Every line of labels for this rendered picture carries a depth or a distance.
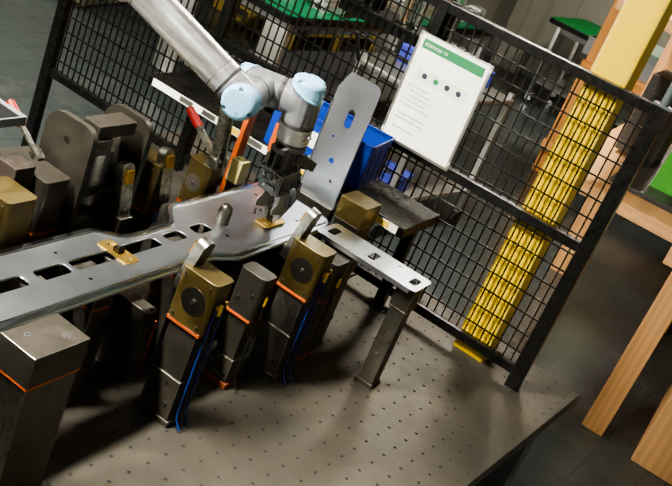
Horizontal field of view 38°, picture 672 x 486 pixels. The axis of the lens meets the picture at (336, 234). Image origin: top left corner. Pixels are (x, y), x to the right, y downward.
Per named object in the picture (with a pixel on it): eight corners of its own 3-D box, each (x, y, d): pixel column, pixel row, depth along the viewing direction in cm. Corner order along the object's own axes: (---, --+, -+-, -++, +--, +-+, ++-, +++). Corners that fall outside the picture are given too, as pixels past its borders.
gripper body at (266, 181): (250, 184, 220) (265, 137, 215) (273, 175, 227) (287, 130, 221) (276, 201, 218) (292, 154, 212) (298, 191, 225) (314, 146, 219)
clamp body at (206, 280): (174, 438, 198) (228, 296, 184) (132, 405, 202) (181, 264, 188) (194, 427, 203) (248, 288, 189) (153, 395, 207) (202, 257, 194)
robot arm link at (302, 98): (296, 66, 214) (333, 80, 213) (282, 110, 219) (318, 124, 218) (287, 76, 207) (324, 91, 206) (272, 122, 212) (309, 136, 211)
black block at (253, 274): (232, 399, 217) (276, 289, 205) (199, 374, 220) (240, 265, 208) (245, 391, 221) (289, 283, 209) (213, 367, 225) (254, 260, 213)
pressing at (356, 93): (332, 208, 251) (382, 88, 238) (297, 187, 255) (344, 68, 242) (333, 208, 252) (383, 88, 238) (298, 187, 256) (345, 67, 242)
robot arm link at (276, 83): (233, 66, 205) (281, 85, 205) (248, 56, 215) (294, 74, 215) (222, 100, 208) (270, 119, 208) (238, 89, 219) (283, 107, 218)
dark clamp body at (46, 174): (2, 344, 204) (46, 184, 189) (-36, 314, 208) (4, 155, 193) (28, 334, 210) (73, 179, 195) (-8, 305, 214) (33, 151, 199)
